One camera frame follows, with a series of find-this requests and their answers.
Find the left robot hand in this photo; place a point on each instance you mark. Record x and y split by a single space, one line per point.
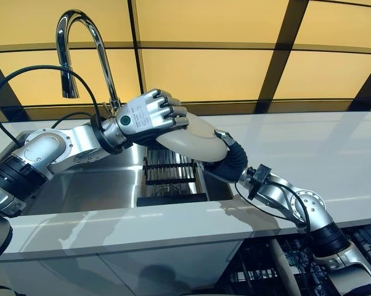
145 117

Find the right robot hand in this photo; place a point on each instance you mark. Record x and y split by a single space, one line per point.
234 166

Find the white round plate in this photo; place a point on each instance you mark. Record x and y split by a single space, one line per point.
198 135
282 268

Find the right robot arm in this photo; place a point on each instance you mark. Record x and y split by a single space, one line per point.
315 209

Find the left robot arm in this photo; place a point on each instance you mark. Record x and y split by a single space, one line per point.
50 151

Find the black steel dish rack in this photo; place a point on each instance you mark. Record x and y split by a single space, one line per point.
170 185

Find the chrome gooseneck faucet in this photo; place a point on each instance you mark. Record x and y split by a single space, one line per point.
107 61

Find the stainless steel sink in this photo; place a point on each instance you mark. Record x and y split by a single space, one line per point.
96 185

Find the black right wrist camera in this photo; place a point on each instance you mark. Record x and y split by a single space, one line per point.
259 179

